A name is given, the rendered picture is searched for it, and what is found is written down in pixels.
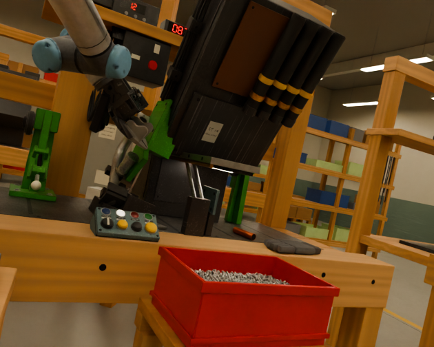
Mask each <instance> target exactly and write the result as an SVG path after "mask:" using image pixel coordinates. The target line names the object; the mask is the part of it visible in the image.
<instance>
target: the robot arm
mask: <svg viewBox="0 0 434 347"><path fill-rule="evenodd" d="M48 1H49V2H50V4H51V6H52V7H53V9H54V11H55V12H56V14H57V16H58V17H59V19H60V20H61V22H62V24H63V25H64V27H65V28H64V29H63V30H62V31H61V33H60V36H58V37H54V38H45V39H44V40H40V41H37V42H36V43H35V44H34V45H33V47H32V59H33V61H34V63H35V65H36V66H37V67H38V68H39V69H40V70H41V71H43V72H45V73H53V72H54V73H57V72H59V71H68V72H76V73H80V74H84V75H85V76H86V77H87V79H88V80H89V82H90V83H91V84H92V85H93V86H94V88H95V89H96V90H97V91H101V90H103V89H104V90H105V93H102V94H101V97H100V99H99V103H98V105H97V107H96V111H95V113H94V117H93V119H92V122H91V125H90V130H91V131H92V132H94V133H97V132H100V131H102V130H104V129H105V126H106V123H107V120H108V118H109V116H110V117H111V118H112V120H113V121H114V123H115V125H116V126H117V128H118V130H119V131H120V132H121V133H122V134H123V135H124V136H125V137H126V138H127V139H130V140H131V141H132V142H133V143H134V144H136V145H138V146H139V147H141V148H142V149H144V150H146V149H148V146H147V141H146V139H145V138H146V137H147V135H148V134H149V133H150V132H151V131H152V130H153V125H152V124H151V123H143V122H142V121H141V119H140V118H139V117H137V116H135V114H137V113H139V112H141V111H143V110H144V109H145V108H146V107H147V106H148V105H149V104H148V102H147V101H146V100H145V98H144V96H143V95H142V94H141V92H140V90H139V89H136V88H135V87H130V85H129V83H128V82H127V81H126V79H125V77H126V76H127V75H128V73H129V71H130V68H131V64H132V58H131V54H130V51H129V50H128V49H127V48H126V47H124V46H122V45H119V44H116V45H115V44H114V43H113V41H112V39H111V37H110V35H109V33H108V31H107V29H106V27H105V25H104V23H103V21H102V19H101V17H100V15H99V13H98V11H97V9H96V7H95V5H94V2H93V0H48ZM132 88H133V89H132ZM125 121H126V122H125Z"/></svg>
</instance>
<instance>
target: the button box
mask: <svg viewBox="0 0 434 347"><path fill-rule="evenodd" d="M102 209H103V208H102V207H97V208H96V209H95V211H94V215H93V216H92V219H91V222H90V229H91V230H92V232H93V234H94V235H95V236H99V237H106V238H120V239H127V240H141V241H148V242H158V241H159V239H160V235H159V232H158V225H157V221H156V216H155V215H154V214H150V213H149V214H150V215H151V216H152V219H151V220H148V219H147V218H145V214H146V213H139V212H137V214H138V217H137V218H133V217H132V216H131V212H135V211H124V212H125V215H124V216H119V215H118V214H117V213H116V212H117V211H118V210H121V209H109V210H110V214H104V213H103V212H102ZM107 209H108V208H107ZM103 218H111V219H112V220H113V223H114V224H113V225H112V227H110V228H106V227H104V226H103V225H102V224H101V222H102V220H103ZM119 220H125V221H126V222H127V223H128V226H127V228H126V229H120V228H119V227H118V226H117V223H118V221H119ZM133 222H140V223H141V224H142V229H141V230H140V231H136V230H134V229H133V228H132V224H133ZM148 222H152V223H154V224H155V225H156V226H157V230H156V232H155V233H149V232H148V231H146V229H145V225H146V224H147V223H148Z"/></svg>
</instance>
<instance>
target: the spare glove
mask: <svg viewBox="0 0 434 347"><path fill-rule="evenodd" d="M264 245H265V246H266V247H267V248H270V249H271V250H273V251H277V252H279V253H295V254H304V255H313V254H320V253H321V248H319V247H317V246H314V245H312V244H308V243H306V242H299V241H292V240H282V239H275V240H271V239H266V240H265V241H264Z"/></svg>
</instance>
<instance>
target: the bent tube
mask: <svg viewBox="0 0 434 347"><path fill-rule="evenodd" d="M137 117H139V118H140V119H141V121H142V122H143V123H148V122H149V116H146V115H145V114H143V113H141V112H139V113H138V114H137ZM130 144H131V140H130V139H127V138H126V137H125V136H124V137H123V139H122V141H121V142H120V144H119V146H118V148H117V150H116V153H115V155H114V158H113V161H112V167H111V171H110V177H109V182H112V183H114V184H116V185H118V183H119V178H120V176H118V175H117V174H116V172H115V169H116V167H117V166H119V165H120V163H122V161H123V159H124V156H125V153H126V151H127V149H128V147H129V146H130Z"/></svg>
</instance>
